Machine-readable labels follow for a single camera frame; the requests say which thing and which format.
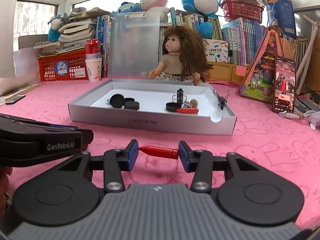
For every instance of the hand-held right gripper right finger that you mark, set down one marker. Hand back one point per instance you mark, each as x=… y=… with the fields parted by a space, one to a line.
x=183 y=156

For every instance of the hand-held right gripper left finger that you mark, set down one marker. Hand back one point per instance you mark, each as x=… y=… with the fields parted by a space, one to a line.
x=133 y=155

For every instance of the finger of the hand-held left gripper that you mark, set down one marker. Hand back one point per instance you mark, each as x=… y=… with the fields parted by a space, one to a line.
x=65 y=127
x=87 y=137

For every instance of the red marker pen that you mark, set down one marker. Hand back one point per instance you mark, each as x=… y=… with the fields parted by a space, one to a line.
x=160 y=152
x=187 y=110

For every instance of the grey cardboard box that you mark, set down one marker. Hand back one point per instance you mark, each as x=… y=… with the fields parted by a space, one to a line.
x=150 y=125

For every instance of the black round lid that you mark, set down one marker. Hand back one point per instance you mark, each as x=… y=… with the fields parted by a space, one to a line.
x=117 y=100
x=132 y=104

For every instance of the black cap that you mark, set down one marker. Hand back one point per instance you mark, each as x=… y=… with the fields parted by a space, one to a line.
x=172 y=107

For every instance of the blue hair clip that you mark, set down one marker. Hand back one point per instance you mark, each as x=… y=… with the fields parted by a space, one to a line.
x=186 y=104

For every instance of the brown acorn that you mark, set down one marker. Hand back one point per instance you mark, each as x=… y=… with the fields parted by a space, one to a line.
x=194 y=103

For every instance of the large black binder clip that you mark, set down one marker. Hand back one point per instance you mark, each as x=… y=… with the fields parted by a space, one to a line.
x=180 y=95

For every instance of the person's left hand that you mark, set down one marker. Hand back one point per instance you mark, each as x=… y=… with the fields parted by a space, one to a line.
x=4 y=187

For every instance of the black remote control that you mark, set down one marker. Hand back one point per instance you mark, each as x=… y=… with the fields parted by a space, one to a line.
x=15 y=99

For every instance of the wooden strip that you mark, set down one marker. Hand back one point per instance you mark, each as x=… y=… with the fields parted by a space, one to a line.
x=20 y=90

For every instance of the large red plastic basket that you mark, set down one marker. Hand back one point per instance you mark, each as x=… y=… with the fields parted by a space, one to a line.
x=50 y=67

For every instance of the white paper cup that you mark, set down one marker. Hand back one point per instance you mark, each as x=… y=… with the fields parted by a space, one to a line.
x=93 y=70

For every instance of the small black binder clip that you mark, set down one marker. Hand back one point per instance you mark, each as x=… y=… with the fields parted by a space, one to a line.
x=221 y=102

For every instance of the pink printed towel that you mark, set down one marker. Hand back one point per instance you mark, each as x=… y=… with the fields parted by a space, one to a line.
x=262 y=142

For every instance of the red drink can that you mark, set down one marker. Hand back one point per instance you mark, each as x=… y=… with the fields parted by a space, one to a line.
x=93 y=47

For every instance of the row of blue booklets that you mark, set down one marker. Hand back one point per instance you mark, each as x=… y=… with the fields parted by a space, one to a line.
x=102 y=45

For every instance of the grey cutting mat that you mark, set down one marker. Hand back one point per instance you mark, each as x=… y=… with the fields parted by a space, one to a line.
x=32 y=42

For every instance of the wooden shelf unit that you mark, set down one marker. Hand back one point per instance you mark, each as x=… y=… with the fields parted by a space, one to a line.
x=222 y=71

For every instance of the stack of lying books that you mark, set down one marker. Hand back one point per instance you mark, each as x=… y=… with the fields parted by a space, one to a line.
x=75 y=33

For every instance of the brown-haired doll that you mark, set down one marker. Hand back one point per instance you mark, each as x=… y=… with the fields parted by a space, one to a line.
x=172 y=62

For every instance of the blue plush doll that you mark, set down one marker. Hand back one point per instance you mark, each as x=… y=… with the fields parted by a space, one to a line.
x=53 y=32

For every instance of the translucent plastic clipboard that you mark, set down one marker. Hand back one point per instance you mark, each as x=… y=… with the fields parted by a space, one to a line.
x=132 y=50

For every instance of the pink sticky note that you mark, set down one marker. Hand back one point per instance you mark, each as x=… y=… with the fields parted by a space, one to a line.
x=242 y=70

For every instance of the pink triangular toy house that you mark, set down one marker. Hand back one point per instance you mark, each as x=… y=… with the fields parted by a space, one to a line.
x=257 y=80

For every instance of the white pencil-print carton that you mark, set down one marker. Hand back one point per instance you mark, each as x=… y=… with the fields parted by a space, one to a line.
x=215 y=51

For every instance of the black smartphone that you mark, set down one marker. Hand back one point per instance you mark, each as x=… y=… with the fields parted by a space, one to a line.
x=283 y=87

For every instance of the row of upright books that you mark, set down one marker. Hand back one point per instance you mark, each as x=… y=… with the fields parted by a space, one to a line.
x=240 y=40

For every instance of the small blue plush toy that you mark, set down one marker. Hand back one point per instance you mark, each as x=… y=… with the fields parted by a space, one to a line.
x=126 y=8

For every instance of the white paper origami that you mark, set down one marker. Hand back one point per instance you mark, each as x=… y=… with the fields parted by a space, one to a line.
x=315 y=121

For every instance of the row of orange folders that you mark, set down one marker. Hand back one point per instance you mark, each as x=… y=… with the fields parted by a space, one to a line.
x=300 y=52

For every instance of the big blue plush toy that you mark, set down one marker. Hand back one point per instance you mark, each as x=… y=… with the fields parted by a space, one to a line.
x=197 y=0

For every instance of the small red plastic basket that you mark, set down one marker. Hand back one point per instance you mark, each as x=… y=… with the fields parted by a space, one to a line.
x=242 y=10

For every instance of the brown cardboard box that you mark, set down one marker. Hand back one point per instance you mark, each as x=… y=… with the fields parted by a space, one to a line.
x=315 y=67

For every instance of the dark blue carton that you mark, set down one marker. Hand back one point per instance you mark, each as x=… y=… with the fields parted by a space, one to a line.
x=285 y=17

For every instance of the white pipe frame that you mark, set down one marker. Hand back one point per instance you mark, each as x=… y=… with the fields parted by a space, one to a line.
x=308 y=50

